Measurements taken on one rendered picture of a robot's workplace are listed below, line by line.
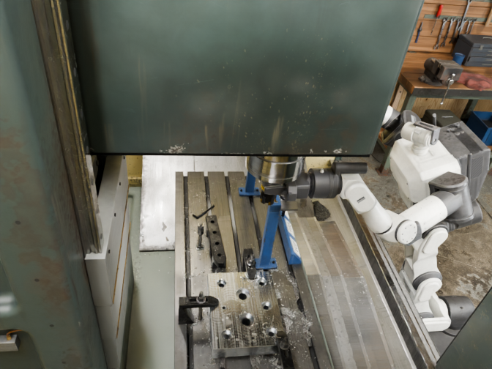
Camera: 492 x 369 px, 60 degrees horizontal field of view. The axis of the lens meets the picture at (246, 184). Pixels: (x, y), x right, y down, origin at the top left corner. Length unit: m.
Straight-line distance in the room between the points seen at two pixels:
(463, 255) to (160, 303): 2.34
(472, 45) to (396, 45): 3.22
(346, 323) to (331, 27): 1.25
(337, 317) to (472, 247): 1.98
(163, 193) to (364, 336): 1.16
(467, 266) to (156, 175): 2.28
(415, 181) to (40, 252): 1.27
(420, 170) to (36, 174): 1.30
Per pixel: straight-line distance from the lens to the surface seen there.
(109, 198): 1.19
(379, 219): 1.36
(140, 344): 1.83
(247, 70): 0.88
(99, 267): 1.06
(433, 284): 2.24
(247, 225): 1.85
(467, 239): 3.68
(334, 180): 1.21
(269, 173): 1.09
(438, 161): 1.70
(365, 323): 1.88
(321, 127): 0.98
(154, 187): 2.24
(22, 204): 0.80
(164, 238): 2.12
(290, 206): 1.49
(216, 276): 1.54
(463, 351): 1.62
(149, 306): 1.92
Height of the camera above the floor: 2.18
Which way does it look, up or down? 39 degrees down
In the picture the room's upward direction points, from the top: 7 degrees clockwise
